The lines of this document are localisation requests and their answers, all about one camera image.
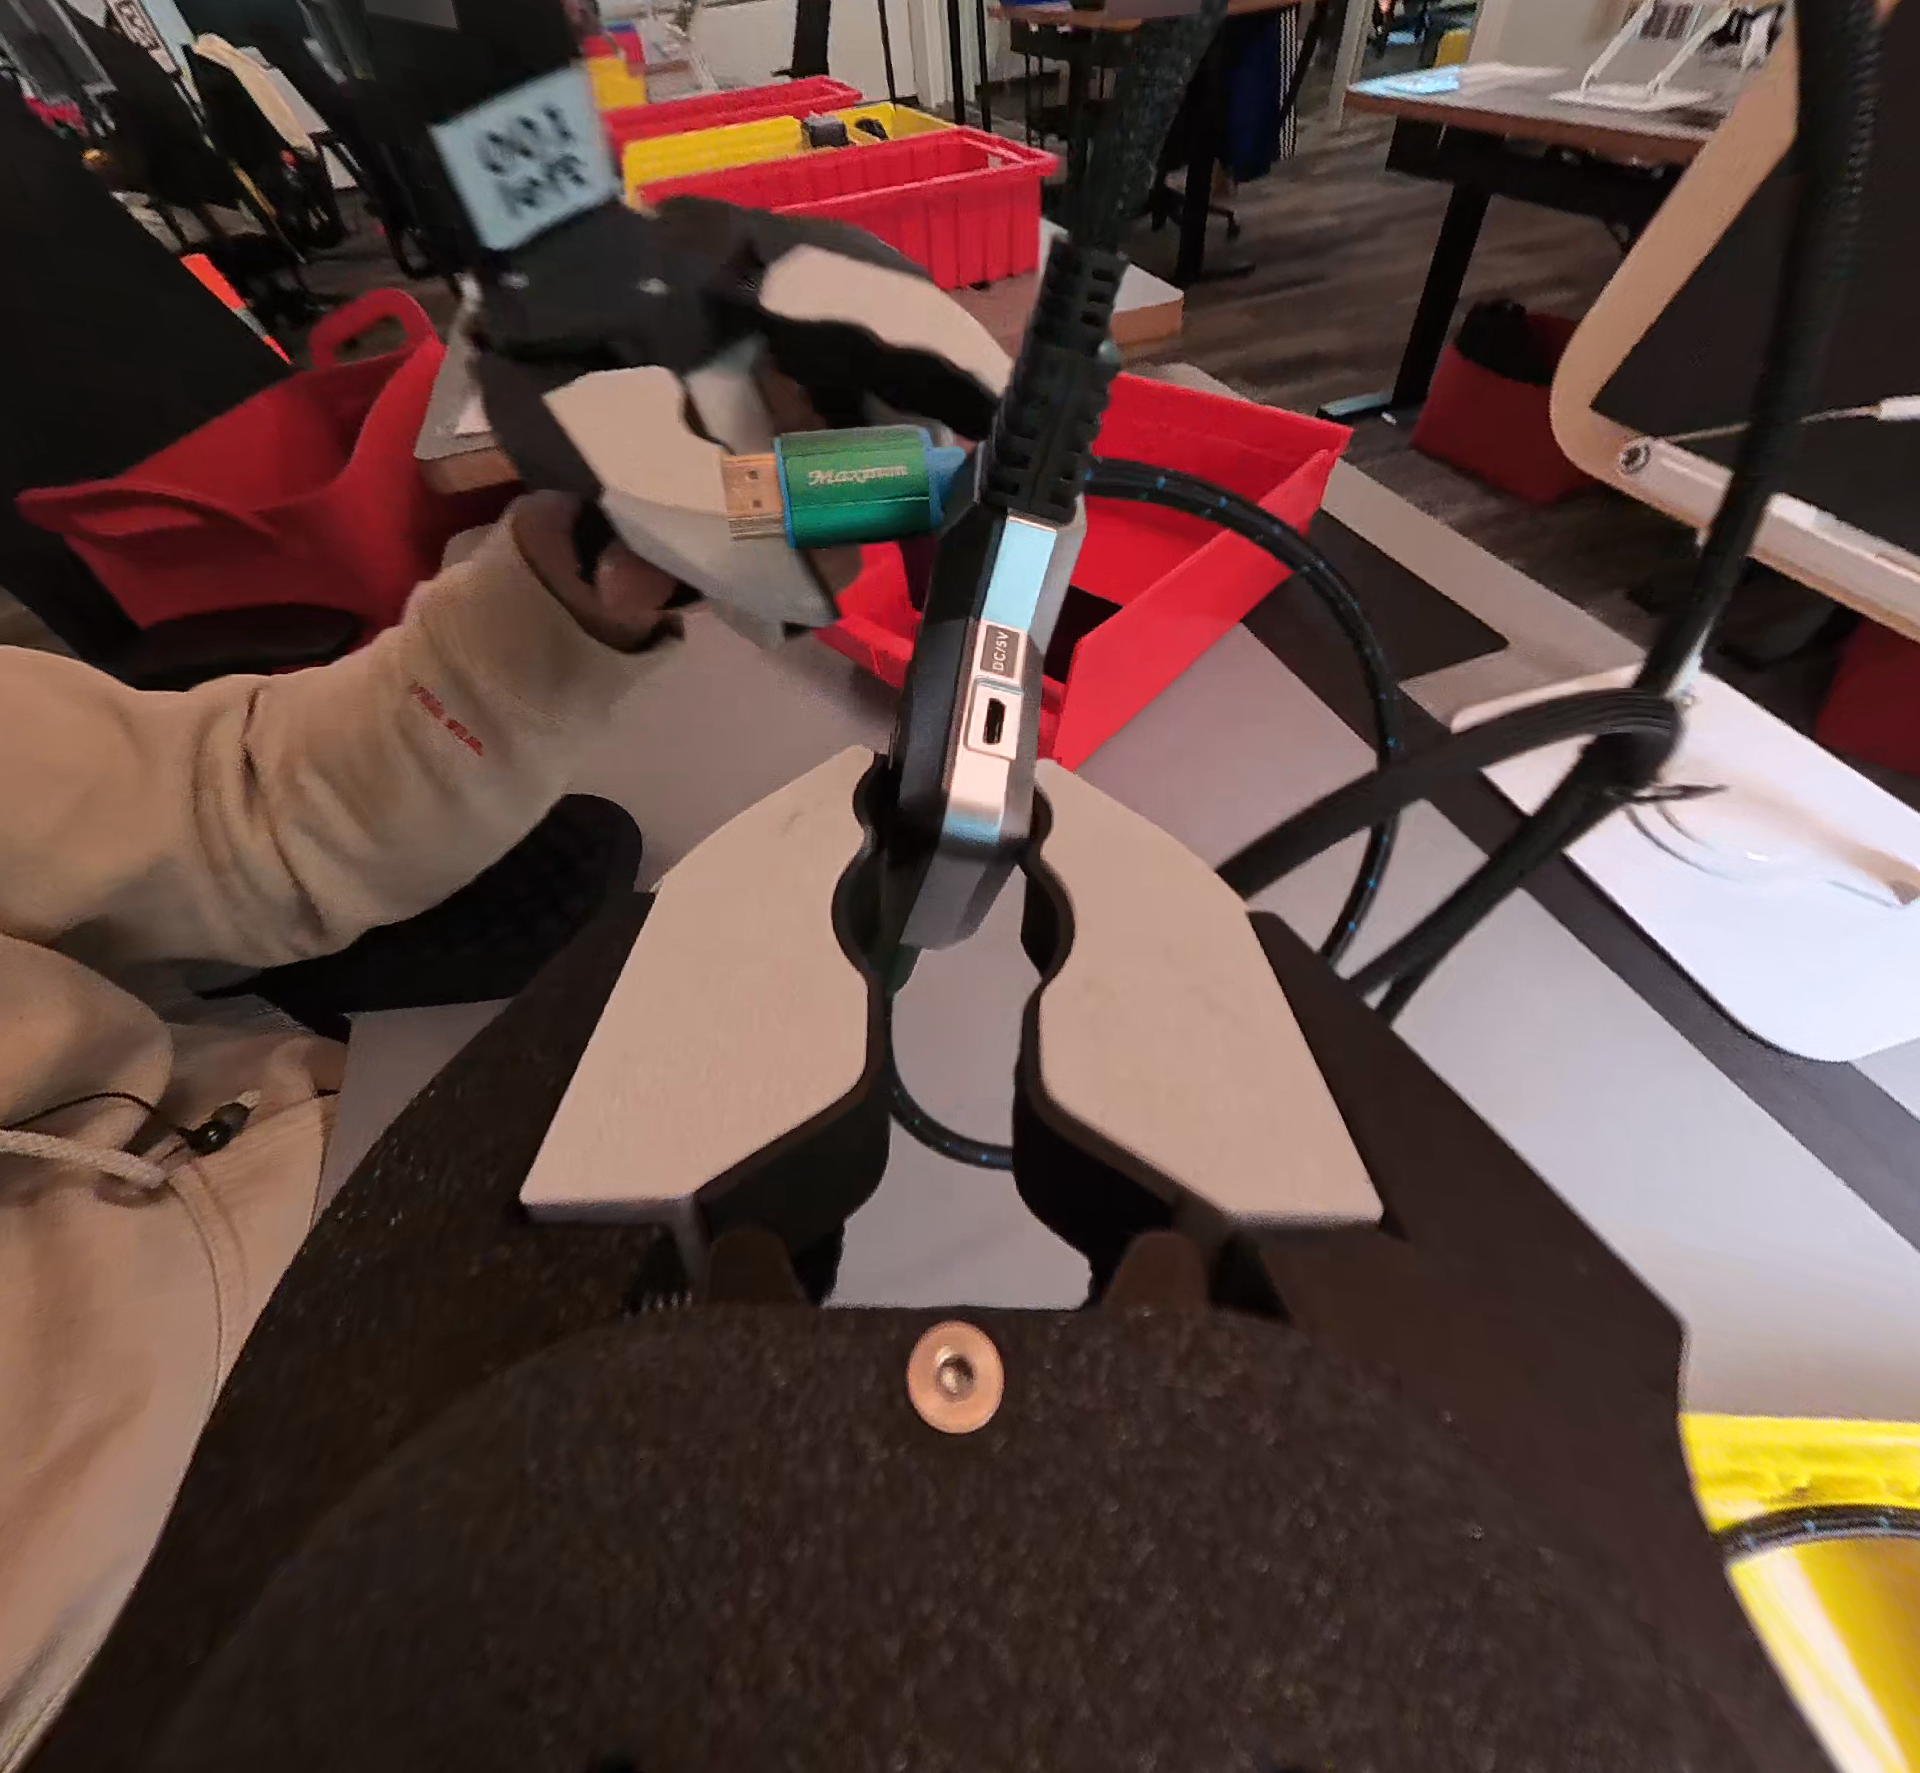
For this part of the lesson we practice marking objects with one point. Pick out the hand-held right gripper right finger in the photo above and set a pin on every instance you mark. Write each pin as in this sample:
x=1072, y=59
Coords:
x=1200, y=1039

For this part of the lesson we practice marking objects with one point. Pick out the red fabric floor bin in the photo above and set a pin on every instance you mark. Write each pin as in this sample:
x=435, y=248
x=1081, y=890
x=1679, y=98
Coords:
x=1501, y=423

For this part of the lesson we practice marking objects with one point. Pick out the person's beige hoodie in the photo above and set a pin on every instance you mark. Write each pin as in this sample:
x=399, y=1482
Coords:
x=120, y=1353

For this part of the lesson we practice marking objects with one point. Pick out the yellow plastic bin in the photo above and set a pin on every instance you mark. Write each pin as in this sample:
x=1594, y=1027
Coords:
x=1830, y=1653

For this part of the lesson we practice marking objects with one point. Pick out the black chair armrest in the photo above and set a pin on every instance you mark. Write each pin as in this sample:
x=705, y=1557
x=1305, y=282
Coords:
x=494, y=903

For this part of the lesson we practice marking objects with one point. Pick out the wooden desk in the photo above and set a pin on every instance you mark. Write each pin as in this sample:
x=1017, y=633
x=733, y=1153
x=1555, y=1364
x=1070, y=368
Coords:
x=1501, y=109

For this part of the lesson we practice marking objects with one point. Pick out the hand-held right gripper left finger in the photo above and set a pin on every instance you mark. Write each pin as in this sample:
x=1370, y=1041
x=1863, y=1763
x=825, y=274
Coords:
x=720, y=1023

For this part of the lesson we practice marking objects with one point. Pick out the red plastic bin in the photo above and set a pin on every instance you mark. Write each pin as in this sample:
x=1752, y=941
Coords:
x=1200, y=559
x=901, y=198

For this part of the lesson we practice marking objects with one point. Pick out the red flexible tub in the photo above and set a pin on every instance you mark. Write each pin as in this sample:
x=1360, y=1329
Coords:
x=224, y=498

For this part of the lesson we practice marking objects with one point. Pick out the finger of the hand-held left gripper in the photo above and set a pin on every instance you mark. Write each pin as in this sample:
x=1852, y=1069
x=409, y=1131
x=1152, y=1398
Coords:
x=661, y=483
x=884, y=318

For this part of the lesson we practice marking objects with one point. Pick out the person's left hand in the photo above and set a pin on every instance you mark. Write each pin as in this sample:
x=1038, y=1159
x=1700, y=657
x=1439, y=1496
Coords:
x=630, y=602

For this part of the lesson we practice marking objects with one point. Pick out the white laptop stand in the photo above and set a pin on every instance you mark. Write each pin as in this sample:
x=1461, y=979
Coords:
x=1651, y=48

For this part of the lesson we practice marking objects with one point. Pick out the black board on white stand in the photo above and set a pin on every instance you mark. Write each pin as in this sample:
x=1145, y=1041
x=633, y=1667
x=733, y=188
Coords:
x=1899, y=318

